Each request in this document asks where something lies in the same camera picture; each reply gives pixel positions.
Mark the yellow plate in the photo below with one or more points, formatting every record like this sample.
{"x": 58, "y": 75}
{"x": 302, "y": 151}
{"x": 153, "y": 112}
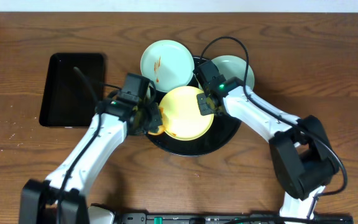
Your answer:
{"x": 181, "y": 116}

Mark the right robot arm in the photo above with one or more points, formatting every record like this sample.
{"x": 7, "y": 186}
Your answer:
{"x": 302, "y": 156}

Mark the black rectangular bin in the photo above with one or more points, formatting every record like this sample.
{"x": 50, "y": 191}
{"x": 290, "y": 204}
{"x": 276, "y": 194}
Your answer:
{"x": 67, "y": 102}

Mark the light green plate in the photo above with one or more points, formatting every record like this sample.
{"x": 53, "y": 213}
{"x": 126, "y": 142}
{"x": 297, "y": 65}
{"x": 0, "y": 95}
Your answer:
{"x": 231, "y": 66}
{"x": 167, "y": 63}

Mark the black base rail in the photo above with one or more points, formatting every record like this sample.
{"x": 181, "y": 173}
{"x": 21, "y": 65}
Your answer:
{"x": 216, "y": 218}

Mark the green yellow sponge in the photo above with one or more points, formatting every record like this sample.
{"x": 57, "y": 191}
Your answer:
{"x": 156, "y": 126}

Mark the round black tray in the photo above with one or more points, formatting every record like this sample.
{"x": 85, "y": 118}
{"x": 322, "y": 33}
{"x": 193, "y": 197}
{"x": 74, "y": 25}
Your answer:
{"x": 221, "y": 131}

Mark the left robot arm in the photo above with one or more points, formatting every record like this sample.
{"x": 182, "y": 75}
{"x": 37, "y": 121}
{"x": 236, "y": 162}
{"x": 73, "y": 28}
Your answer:
{"x": 61, "y": 197}

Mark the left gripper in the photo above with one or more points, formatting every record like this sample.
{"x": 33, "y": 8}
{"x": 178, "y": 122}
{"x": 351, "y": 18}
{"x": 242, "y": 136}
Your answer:
{"x": 155, "y": 117}

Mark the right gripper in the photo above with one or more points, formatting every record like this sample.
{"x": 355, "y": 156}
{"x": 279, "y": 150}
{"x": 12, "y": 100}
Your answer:
{"x": 204, "y": 104}

